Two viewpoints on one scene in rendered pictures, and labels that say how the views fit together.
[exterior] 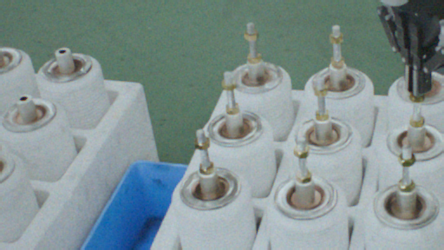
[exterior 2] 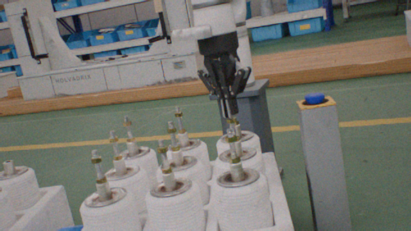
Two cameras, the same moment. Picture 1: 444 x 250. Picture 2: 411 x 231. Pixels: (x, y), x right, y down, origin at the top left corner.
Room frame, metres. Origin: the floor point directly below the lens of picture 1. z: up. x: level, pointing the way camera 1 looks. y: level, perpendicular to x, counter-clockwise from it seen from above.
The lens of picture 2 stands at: (-0.01, 0.03, 0.55)
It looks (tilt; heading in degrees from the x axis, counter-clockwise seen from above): 13 degrees down; 351
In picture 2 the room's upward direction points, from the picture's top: 11 degrees counter-clockwise
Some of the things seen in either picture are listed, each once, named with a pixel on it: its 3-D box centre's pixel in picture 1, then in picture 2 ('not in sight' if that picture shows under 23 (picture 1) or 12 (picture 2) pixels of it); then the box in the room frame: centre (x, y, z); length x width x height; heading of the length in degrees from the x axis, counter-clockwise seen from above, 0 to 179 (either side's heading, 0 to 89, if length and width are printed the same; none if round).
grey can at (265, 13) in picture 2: not in sight; (266, 8); (5.33, -1.83, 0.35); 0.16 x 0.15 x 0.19; 58
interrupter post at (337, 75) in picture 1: (338, 75); (183, 140); (0.97, -0.08, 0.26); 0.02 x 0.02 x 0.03
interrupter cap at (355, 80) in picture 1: (338, 82); (184, 145); (0.97, -0.08, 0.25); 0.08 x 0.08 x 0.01
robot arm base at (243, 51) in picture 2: not in sight; (234, 57); (1.26, -0.30, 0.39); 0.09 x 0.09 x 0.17; 58
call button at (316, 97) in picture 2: not in sight; (314, 99); (0.85, -0.34, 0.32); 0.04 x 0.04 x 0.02
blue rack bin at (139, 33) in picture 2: not in sight; (137, 29); (6.35, -0.33, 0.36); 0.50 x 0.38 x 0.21; 149
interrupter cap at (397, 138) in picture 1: (416, 141); (237, 154); (0.83, -0.16, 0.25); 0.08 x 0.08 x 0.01
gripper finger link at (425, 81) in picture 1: (428, 75); (235, 101); (0.81, -0.17, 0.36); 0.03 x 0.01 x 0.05; 30
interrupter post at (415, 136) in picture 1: (416, 134); (236, 149); (0.83, -0.16, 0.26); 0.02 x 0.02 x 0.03
